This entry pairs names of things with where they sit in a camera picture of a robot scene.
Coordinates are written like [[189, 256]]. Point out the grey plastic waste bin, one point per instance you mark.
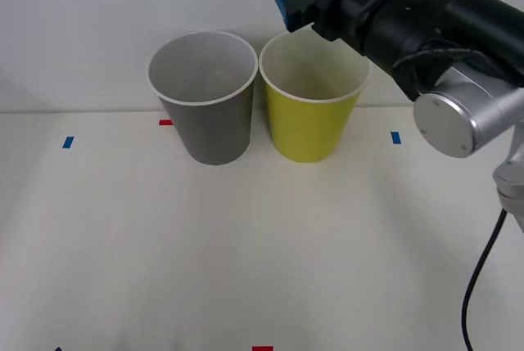
[[213, 130]]

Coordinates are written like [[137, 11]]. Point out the yellow-green plastic waste bin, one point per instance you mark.
[[307, 126]]

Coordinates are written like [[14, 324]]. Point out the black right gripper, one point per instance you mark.
[[331, 7]]

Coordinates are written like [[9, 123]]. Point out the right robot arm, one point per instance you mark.
[[450, 93]]

